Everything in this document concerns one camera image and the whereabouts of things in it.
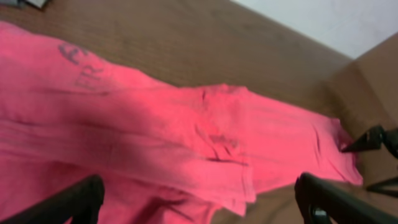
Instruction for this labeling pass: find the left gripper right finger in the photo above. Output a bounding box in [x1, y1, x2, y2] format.
[294, 173, 397, 224]

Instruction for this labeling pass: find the grey folded garment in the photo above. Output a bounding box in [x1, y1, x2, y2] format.
[0, 0, 50, 9]

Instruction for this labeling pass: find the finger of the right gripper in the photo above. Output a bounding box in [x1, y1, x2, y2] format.
[341, 125, 397, 157]
[366, 177, 398, 198]

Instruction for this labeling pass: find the coral red t-shirt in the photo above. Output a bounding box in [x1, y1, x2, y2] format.
[1, 22, 363, 223]

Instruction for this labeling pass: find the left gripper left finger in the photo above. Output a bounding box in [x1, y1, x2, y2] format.
[1, 175, 105, 224]

